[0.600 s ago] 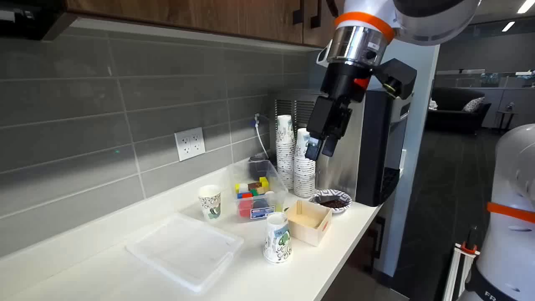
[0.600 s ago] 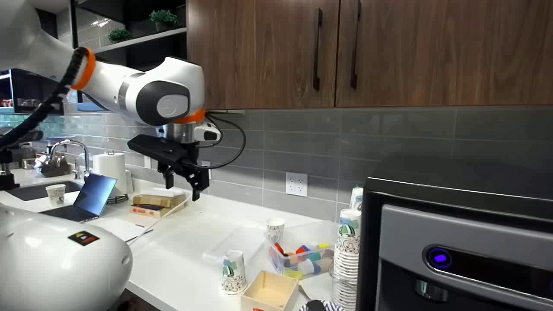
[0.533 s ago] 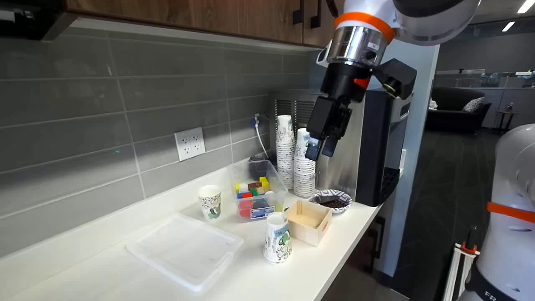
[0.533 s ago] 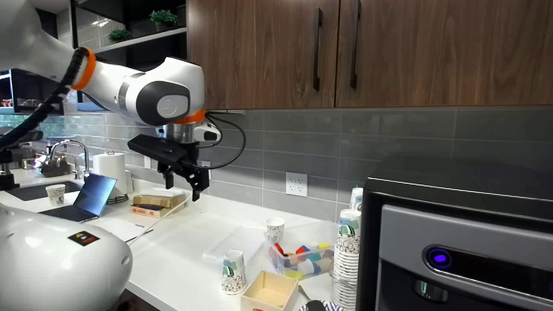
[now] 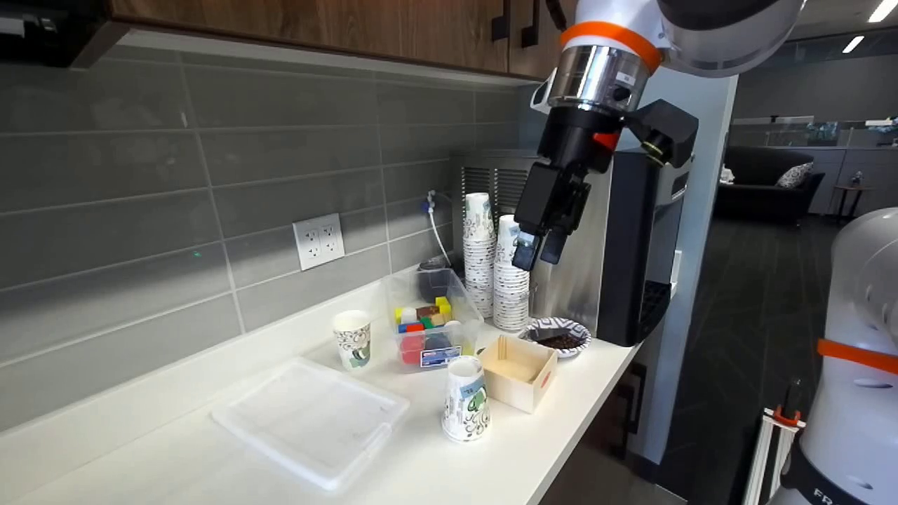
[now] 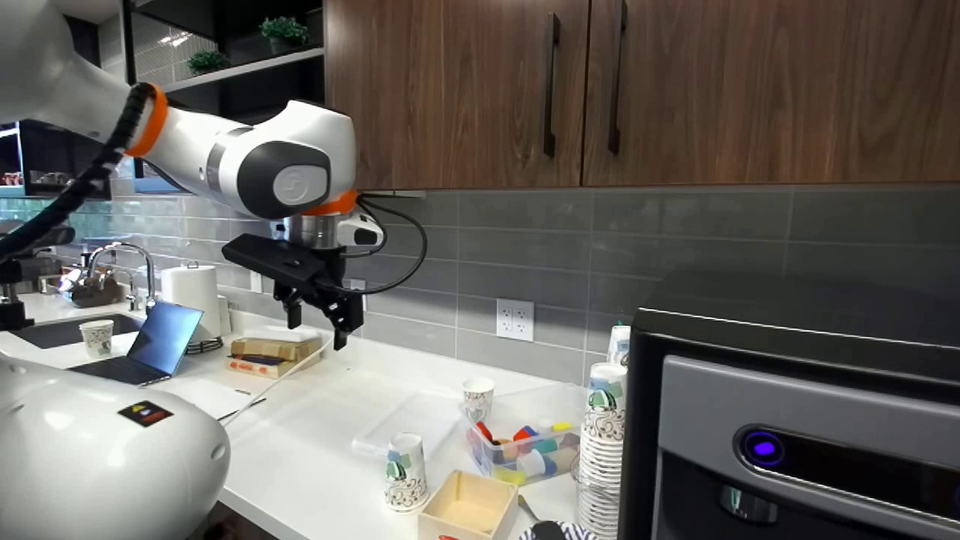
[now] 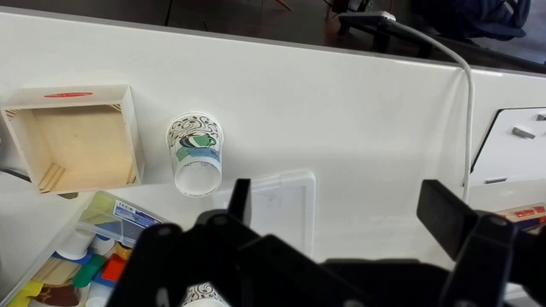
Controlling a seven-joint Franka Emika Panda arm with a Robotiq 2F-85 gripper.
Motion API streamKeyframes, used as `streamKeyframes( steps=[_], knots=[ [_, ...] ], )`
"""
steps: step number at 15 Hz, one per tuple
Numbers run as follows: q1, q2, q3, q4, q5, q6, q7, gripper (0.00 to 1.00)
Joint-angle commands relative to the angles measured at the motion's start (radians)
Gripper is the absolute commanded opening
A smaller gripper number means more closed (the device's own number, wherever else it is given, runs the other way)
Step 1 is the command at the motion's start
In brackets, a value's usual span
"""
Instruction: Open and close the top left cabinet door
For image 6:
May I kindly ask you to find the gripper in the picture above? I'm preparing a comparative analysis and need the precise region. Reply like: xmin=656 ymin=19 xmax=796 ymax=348
xmin=273 ymin=247 xmax=366 ymax=352

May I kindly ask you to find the open laptop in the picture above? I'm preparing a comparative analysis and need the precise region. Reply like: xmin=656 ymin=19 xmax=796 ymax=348
xmin=67 ymin=301 xmax=206 ymax=388

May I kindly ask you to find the wooden cabinet door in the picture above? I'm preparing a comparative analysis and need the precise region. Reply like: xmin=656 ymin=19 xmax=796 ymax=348
xmin=583 ymin=0 xmax=960 ymax=188
xmin=323 ymin=0 xmax=591 ymax=191

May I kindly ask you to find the stack of books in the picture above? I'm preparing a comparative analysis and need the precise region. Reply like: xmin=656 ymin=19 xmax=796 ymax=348
xmin=226 ymin=335 xmax=324 ymax=380

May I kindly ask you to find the paper towel roll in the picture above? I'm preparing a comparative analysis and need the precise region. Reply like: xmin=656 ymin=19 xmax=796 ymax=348
xmin=160 ymin=262 xmax=232 ymax=356

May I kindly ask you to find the white paper sheet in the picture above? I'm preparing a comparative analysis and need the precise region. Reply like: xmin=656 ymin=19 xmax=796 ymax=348
xmin=160 ymin=373 xmax=257 ymax=422

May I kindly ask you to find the chrome tap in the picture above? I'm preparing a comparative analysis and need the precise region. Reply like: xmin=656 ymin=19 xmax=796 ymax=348
xmin=85 ymin=241 xmax=159 ymax=314

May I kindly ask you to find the patterned paper cup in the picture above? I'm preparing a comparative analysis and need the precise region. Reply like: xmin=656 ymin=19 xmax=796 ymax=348
xmin=461 ymin=376 xmax=497 ymax=424
xmin=384 ymin=432 xmax=431 ymax=514
xmin=79 ymin=319 xmax=116 ymax=359

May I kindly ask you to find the small wooden box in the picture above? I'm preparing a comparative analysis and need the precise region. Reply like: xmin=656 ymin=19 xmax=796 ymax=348
xmin=417 ymin=469 xmax=521 ymax=540

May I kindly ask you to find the heap of coloured blocks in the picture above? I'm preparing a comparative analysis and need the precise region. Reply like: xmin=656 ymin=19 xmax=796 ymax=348
xmin=474 ymin=418 xmax=580 ymax=485

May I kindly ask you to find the clear plastic container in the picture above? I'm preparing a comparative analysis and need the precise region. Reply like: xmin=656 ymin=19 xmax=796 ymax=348
xmin=465 ymin=381 xmax=591 ymax=488

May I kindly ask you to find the sink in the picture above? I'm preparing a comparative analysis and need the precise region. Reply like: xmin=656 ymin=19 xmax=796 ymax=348
xmin=10 ymin=313 xmax=148 ymax=351

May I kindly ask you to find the small green potted plant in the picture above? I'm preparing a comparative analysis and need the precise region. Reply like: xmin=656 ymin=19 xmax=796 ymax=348
xmin=184 ymin=49 xmax=232 ymax=77
xmin=258 ymin=16 xmax=311 ymax=56

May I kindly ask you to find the black appliance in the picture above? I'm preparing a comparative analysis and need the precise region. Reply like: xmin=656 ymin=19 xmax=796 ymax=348
xmin=0 ymin=222 xmax=76 ymax=332

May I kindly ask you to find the stack of paper cups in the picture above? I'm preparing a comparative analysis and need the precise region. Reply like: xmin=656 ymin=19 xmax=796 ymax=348
xmin=605 ymin=323 xmax=633 ymax=369
xmin=576 ymin=362 xmax=629 ymax=540

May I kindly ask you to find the black and white striped cloth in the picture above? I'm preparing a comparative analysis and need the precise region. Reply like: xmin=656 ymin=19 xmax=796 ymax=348
xmin=517 ymin=519 xmax=599 ymax=540

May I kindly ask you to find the black beverage machine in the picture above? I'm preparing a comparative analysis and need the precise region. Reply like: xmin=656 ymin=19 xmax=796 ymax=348
xmin=618 ymin=268 xmax=960 ymax=540

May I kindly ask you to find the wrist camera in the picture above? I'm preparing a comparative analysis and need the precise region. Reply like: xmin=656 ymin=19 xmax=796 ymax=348
xmin=221 ymin=233 xmax=332 ymax=292

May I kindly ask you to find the white wall socket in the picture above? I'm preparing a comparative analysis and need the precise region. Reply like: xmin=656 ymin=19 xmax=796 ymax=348
xmin=495 ymin=298 xmax=536 ymax=344

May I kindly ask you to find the dark wall shelf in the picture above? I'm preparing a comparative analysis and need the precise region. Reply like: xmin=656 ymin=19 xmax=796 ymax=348
xmin=122 ymin=0 xmax=326 ymax=125

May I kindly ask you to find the black cabinet door handle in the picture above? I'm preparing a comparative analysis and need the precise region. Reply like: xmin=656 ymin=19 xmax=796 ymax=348
xmin=542 ymin=12 xmax=563 ymax=159
xmin=607 ymin=0 xmax=629 ymax=156

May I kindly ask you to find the wooden wall cabinet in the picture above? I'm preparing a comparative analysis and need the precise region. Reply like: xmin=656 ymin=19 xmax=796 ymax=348
xmin=323 ymin=0 xmax=960 ymax=191

